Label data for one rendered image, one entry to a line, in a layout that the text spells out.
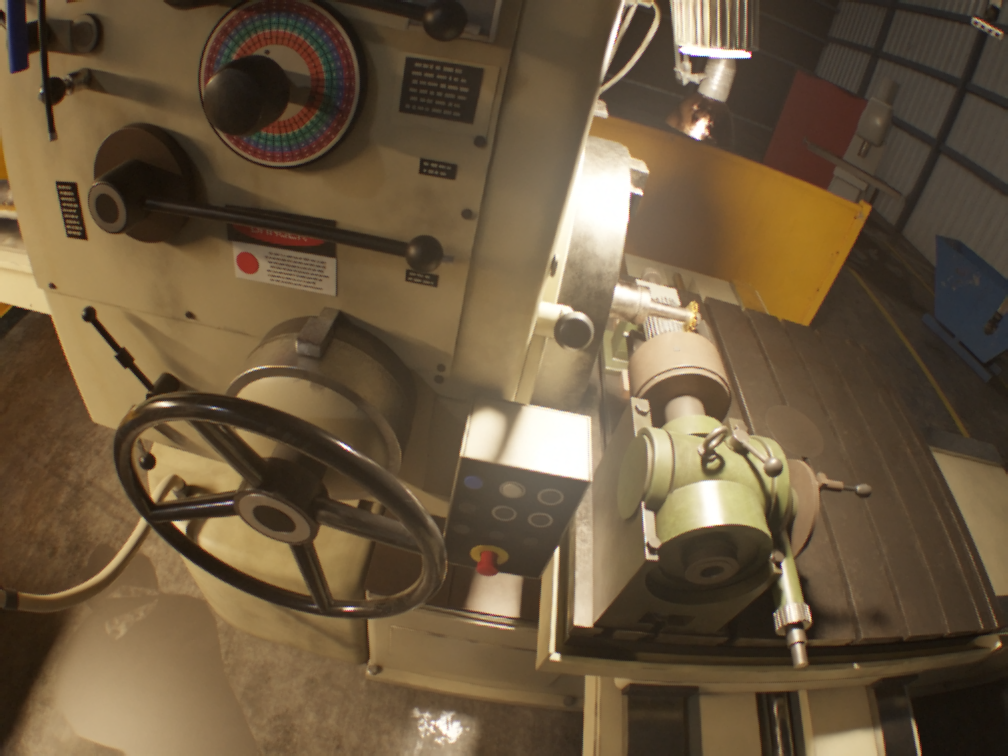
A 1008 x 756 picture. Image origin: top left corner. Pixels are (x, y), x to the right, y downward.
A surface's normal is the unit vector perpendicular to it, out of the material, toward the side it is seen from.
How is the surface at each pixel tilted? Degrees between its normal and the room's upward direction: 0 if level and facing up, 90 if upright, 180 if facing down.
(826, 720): 0
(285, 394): 60
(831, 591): 0
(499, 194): 90
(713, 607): 90
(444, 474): 90
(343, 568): 0
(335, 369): 15
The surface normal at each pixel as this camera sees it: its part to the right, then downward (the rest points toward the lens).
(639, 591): -0.09, 0.65
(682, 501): -0.58, -0.65
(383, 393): 0.83, -0.37
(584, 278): 0.02, 0.16
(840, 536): 0.19, -0.73
